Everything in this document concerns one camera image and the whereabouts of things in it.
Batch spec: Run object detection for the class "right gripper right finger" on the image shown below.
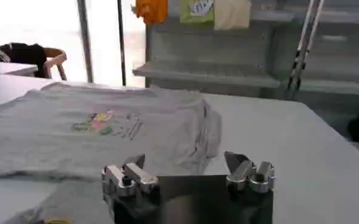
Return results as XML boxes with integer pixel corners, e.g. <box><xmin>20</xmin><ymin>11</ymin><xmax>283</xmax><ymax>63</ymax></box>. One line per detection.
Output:
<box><xmin>224</xmin><ymin>151</ymin><xmax>276</xmax><ymax>194</ymax></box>

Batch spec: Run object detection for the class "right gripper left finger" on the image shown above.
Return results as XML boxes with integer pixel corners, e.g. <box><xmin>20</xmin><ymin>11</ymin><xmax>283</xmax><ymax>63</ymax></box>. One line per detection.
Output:
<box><xmin>101</xmin><ymin>153</ymin><xmax>160</xmax><ymax>198</ymax></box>

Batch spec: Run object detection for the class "grey printed T-shirt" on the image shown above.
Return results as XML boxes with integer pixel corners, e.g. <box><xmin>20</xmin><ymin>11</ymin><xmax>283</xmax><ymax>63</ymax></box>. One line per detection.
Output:
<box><xmin>0</xmin><ymin>81</ymin><xmax>223</xmax><ymax>224</ymax></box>

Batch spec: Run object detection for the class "grey metal shelf with clothes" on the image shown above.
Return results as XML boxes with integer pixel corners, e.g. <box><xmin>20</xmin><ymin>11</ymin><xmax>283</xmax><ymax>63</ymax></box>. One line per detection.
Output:
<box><xmin>132</xmin><ymin>0</ymin><xmax>359</xmax><ymax>101</ymax></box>

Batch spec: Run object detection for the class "slanted silver metal pole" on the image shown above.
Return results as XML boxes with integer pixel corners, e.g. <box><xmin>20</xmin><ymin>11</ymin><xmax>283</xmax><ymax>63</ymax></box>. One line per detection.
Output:
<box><xmin>285</xmin><ymin>0</ymin><xmax>325</xmax><ymax>99</ymax></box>

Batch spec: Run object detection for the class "brown wooden chair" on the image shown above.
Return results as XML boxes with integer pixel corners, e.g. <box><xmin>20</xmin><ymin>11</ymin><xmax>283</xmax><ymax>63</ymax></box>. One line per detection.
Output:
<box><xmin>43</xmin><ymin>47</ymin><xmax>68</xmax><ymax>82</ymax></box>

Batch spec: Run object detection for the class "small white desk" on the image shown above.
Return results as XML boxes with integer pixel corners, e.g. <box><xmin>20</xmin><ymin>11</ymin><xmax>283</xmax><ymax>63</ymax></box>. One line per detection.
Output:
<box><xmin>0</xmin><ymin>60</ymin><xmax>39</xmax><ymax>77</ymax></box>

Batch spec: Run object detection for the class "black jacket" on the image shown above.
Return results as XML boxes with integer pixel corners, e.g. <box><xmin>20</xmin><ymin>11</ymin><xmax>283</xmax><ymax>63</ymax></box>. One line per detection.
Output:
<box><xmin>0</xmin><ymin>42</ymin><xmax>48</xmax><ymax>79</ymax></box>

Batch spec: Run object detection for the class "thin dark window post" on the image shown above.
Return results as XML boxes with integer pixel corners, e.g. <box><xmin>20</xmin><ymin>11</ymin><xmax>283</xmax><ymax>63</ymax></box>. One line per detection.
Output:
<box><xmin>116</xmin><ymin>0</ymin><xmax>127</xmax><ymax>87</ymax></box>

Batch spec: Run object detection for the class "thick grey window post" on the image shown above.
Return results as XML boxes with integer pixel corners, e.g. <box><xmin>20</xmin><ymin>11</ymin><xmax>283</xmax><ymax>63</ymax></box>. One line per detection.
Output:
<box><xmin>76</xmin><ymin>0</ymin><xmax>94</xmax><ymax>83</ymax></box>

